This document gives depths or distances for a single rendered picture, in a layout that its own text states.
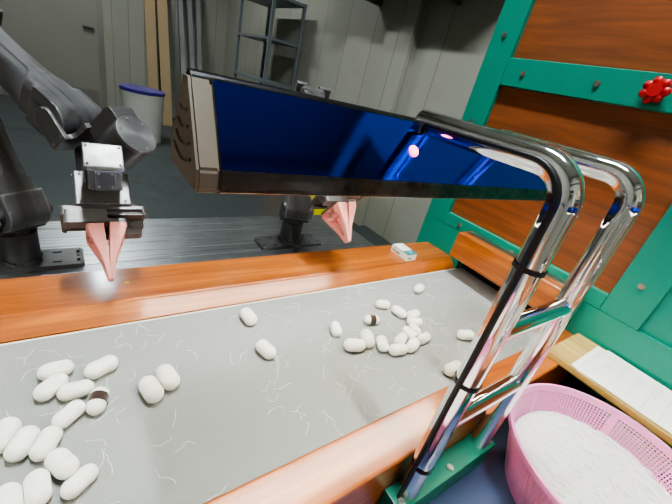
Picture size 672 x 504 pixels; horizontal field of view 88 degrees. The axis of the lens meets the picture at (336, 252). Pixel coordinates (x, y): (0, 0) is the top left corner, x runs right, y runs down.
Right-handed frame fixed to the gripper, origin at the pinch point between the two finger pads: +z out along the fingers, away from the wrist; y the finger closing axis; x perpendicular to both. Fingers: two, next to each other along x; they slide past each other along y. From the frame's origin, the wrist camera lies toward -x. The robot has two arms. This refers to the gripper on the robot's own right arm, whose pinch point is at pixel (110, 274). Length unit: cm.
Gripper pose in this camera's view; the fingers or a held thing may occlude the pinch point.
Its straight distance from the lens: 57.9
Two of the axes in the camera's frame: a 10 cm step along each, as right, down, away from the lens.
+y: 8.0, -0.7, 5.9
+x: -5.4, 3.4, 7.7
